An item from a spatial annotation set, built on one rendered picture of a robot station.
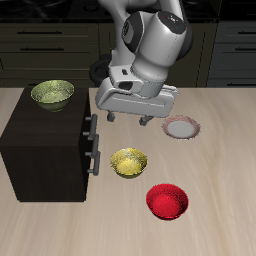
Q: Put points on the small fluted pink dish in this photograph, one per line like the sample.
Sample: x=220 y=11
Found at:
x=181 y=128

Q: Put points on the dark olive kitchen cupboards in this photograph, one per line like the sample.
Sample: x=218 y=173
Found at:
x=56 y=60

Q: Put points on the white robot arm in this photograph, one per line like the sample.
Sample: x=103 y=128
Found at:
x=156 y=50

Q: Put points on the dark wooden cabinet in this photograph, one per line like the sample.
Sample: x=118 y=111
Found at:
x=43 y=150

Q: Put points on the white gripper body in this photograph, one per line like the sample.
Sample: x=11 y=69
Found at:
x=133 y=101

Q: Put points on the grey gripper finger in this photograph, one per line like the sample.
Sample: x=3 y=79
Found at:
x=110 y=117
x=144 y=120

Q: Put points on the dark grey kitchen drawers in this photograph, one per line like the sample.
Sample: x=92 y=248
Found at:
x=233 y=56

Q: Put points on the yellow bowl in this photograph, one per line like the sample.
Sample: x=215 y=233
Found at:
x=129 y=162

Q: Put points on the green bowl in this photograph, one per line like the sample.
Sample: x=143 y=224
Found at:
x=52 y=93

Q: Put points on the red bowl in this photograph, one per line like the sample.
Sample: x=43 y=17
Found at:
x=167 y=201

